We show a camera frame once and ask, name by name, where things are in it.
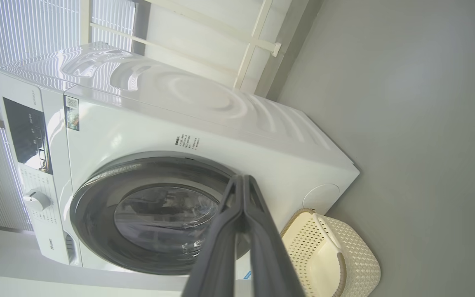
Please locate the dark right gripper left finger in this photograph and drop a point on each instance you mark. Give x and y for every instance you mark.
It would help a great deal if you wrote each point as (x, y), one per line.
(217, 255)

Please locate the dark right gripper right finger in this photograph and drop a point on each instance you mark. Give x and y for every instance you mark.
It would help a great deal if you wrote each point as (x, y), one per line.
(268, 255)

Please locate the dark round washing machine door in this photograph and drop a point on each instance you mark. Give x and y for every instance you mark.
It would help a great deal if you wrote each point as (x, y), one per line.
(97, 214)

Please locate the cream perforated laundry basket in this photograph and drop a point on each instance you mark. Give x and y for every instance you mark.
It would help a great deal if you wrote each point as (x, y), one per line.
(344, 264)

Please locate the white front-load washing machine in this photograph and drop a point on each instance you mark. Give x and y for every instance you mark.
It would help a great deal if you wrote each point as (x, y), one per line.
(221, 123)

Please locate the small QR code sticker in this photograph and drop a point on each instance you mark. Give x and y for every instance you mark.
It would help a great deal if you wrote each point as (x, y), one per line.
(72, 113)

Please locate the white metal rail frame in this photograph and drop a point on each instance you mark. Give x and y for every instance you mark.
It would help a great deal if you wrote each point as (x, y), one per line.
(254, 41)

